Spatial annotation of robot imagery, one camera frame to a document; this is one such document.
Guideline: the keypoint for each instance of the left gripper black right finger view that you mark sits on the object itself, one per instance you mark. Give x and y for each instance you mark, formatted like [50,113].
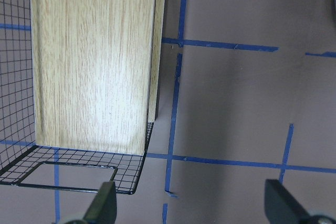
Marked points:
[280,205]

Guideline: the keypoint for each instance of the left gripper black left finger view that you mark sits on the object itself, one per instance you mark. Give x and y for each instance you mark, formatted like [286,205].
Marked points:
[103,208]

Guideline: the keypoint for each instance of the light wooden shelf board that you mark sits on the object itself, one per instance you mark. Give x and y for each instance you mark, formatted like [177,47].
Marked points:
[95,72]

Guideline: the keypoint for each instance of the black wire mesh rack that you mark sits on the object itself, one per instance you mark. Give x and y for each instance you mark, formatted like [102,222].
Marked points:
[23,162]

